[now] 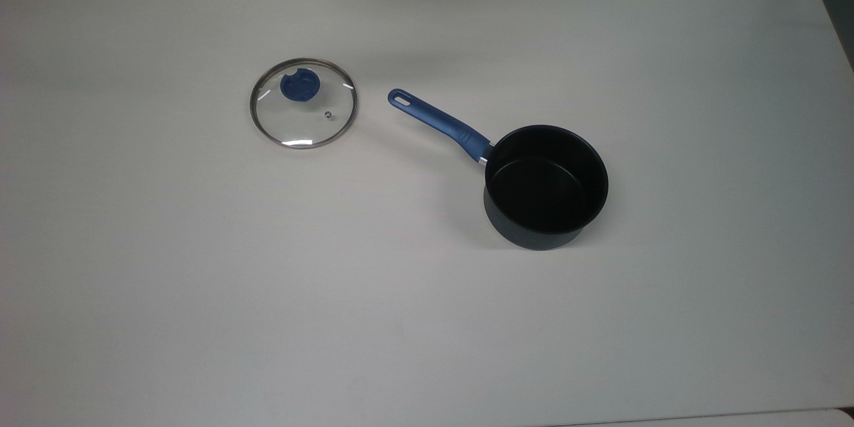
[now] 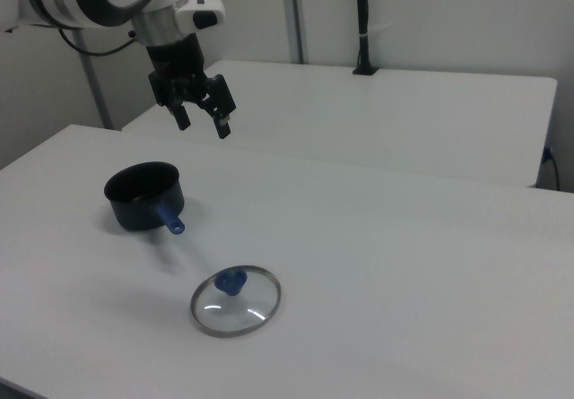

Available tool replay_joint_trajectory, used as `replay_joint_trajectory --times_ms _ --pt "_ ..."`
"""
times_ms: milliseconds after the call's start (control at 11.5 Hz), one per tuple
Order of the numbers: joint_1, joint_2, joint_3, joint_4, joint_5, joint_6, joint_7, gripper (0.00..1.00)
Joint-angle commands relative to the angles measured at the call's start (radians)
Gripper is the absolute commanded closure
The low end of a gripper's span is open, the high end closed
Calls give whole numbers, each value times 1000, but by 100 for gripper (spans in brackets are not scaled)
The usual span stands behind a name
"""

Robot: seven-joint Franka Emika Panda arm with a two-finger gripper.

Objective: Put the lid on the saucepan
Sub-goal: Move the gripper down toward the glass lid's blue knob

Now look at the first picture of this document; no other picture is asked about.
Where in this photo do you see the glass lid with blue knob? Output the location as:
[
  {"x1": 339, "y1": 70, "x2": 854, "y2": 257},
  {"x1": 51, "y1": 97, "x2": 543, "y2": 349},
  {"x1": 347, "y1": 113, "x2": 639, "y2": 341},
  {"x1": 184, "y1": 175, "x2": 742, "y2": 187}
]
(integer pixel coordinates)
[{"x1": 250, "y1": 58, "x2": 359, "y2": 149}]

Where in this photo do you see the dark saucepan with blue handle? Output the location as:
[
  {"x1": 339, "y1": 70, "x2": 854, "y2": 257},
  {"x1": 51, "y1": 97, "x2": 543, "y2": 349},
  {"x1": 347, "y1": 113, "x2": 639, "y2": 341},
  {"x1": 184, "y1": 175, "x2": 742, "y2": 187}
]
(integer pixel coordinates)
[{"x1": 388, "y1": 88, "x2": 610, "y2": 252}]

